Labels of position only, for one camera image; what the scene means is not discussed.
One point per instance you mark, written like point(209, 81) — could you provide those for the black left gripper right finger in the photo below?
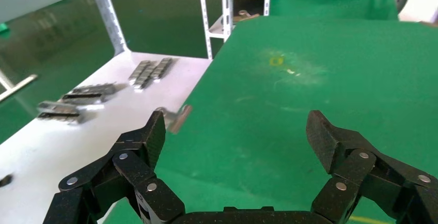
point(356, 167)

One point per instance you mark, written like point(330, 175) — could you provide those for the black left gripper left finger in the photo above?
point(133, 167)

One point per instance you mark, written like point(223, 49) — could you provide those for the white lower shelf board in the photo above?
point(119, 113)

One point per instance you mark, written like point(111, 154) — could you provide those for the silver binder clip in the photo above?
point(179, 120)

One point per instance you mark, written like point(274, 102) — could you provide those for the green table cloth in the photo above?
point(308, 113)

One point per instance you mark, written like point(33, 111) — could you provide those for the small black clip piece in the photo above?
point(5, 180)

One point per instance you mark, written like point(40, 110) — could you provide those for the white perforated shelf upright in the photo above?
point(109, 20)
point(206, 27)

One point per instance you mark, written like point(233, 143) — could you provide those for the white robot torso column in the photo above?
point(424, 0)

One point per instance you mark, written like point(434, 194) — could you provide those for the white metal storage rack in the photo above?
point(227, 10)

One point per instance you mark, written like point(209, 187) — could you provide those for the brass binder clip right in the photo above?
point(246, 15)

